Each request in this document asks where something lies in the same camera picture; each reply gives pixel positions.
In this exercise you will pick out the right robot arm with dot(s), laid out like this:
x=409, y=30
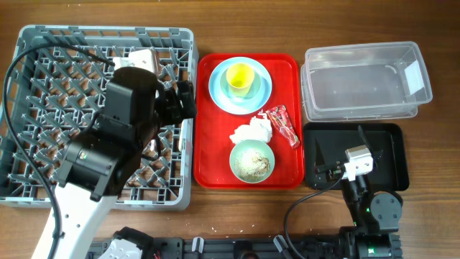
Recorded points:
x=376, y=215

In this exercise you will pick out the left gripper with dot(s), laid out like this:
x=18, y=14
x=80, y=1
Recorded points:
x=176, y=114

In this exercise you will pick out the clear plastic bin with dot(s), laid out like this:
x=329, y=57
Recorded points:
x=374, y=81

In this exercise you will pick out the red plastic tray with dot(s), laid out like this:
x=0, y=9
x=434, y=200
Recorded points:
x=212, y=146

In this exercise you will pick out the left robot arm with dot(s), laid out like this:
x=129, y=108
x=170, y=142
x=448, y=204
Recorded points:
x=99, y=161

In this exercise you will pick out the yellow plastic cup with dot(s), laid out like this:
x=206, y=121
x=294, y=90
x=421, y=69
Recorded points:
x=240, y=77

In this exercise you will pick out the black waste tray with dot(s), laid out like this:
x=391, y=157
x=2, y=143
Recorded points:
x=336, y=137

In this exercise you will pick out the red snack wrapper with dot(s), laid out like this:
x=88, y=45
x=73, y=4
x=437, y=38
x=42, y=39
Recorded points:
x=279, y=117

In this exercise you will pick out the white napkin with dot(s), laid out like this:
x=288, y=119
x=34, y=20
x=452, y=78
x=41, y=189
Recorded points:
x=257, y=129

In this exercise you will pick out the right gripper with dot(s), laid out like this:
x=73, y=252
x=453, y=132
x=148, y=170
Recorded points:
x=333, y=170

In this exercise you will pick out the white plastic fork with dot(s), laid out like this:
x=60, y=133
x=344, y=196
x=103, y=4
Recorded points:
x=153, y=146

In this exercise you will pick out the white plastic spoon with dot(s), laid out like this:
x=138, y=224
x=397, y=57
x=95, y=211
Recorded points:
x=181, y=135

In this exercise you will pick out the light blue plate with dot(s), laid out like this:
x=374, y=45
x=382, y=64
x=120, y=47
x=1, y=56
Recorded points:
x=249, y=107

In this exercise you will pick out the rice and food scraps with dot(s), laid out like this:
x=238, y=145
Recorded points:
x=252, y=165

